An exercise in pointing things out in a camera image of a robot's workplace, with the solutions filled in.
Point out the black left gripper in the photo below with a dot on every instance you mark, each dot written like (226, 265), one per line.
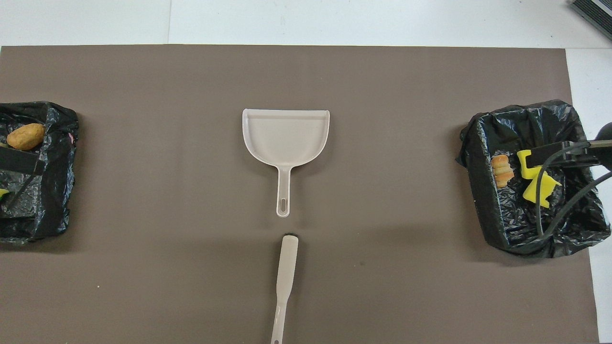
(19, 161)

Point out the brown table mat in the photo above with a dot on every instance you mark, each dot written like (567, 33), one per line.
(306, 296)

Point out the black bag bin pink spot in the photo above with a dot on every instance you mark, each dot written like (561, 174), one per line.
(52, 191)

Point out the dark ribbed device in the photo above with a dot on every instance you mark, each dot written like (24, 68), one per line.
(595, 13)

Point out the black bag lined bin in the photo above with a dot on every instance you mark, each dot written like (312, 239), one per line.
(507, 215)

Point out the brown bread nugget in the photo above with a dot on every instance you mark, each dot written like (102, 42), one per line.
(26, 136)

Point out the beige plastic dustpan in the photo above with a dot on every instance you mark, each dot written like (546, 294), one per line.
(286, 136)

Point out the yellow green-backed sponge piece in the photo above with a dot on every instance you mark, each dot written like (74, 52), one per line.
(525, 165)

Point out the yellow notched sponge piece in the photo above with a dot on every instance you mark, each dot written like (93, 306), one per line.
(531, 191)

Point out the beige flaky pastry piece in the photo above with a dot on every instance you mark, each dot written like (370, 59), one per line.
(502, 171)

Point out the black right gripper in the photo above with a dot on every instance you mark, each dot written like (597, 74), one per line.
(554, 153)

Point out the small curved yellow sponge piece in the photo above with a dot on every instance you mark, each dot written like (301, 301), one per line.
(3, 193)

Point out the beige hand brush black bristles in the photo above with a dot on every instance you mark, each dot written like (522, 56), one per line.
(287, 263)

